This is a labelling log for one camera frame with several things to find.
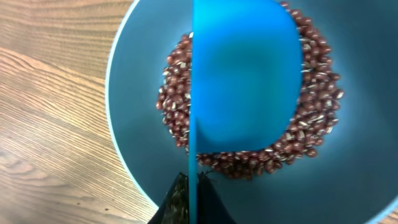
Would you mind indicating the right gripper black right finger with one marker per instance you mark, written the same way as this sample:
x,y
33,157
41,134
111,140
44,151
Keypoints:
x,y
211,209

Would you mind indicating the red beans in bowl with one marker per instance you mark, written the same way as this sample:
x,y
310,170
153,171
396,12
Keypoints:
x,y
314,116

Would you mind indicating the blue plastic scoop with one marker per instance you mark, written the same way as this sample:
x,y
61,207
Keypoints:
x,y
246,62

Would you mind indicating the teal metal bowl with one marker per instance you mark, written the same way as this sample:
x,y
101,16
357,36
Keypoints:
x,y
354,177

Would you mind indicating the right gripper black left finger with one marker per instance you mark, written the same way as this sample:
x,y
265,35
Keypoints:
x,y
175,207

